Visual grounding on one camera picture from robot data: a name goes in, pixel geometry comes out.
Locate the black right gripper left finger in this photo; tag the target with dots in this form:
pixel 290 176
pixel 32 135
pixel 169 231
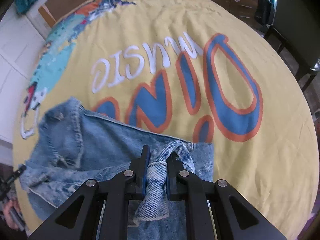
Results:
pixel 98 210

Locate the yellow cartoon print bedsheet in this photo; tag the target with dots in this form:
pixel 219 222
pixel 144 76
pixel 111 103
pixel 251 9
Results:
pixel 191 70

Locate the dark office chair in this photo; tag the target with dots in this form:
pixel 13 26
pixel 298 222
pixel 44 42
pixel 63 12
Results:
pixel 298 32

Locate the light blue denim jacket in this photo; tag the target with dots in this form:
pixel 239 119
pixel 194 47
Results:
pixel 76 144

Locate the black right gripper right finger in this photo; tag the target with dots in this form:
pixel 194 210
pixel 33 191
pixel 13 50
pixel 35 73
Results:
pixel 215 210

